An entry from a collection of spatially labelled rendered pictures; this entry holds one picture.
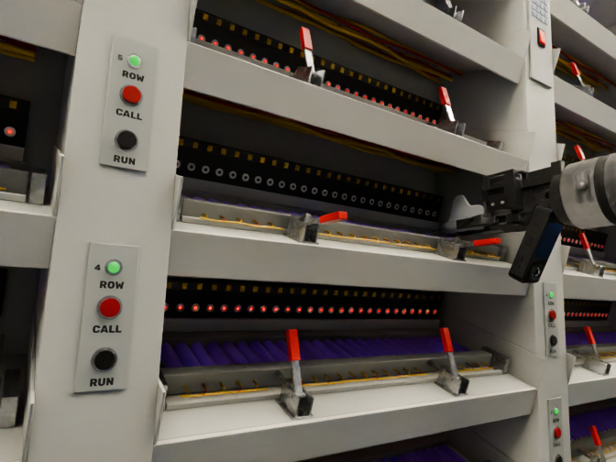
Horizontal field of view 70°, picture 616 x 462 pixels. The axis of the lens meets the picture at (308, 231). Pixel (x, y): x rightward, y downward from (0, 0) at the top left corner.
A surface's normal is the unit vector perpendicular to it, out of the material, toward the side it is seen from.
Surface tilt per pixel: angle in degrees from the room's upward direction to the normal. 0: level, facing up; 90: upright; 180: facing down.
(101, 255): 90
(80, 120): 90
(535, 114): 90
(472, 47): 108
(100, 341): 90
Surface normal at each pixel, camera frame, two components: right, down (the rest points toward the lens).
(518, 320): -0.84, -0.11
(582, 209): -0.69, 0.48
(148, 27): 0.55, -0.10
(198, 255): 0.51, 0.21
